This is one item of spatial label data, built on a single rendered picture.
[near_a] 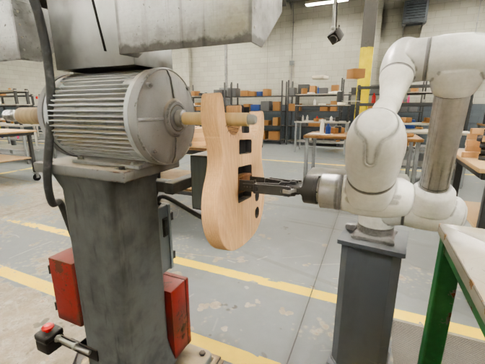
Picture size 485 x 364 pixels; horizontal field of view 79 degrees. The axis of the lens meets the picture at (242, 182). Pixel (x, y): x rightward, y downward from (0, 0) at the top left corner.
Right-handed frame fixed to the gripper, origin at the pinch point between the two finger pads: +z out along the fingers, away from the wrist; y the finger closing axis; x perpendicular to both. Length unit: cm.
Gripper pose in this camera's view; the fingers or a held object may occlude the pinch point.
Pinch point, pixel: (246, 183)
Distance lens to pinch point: 83.5
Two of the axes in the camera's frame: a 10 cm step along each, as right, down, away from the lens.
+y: 4.0, -1.4, 9.1
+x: 0.3, -9.9, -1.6
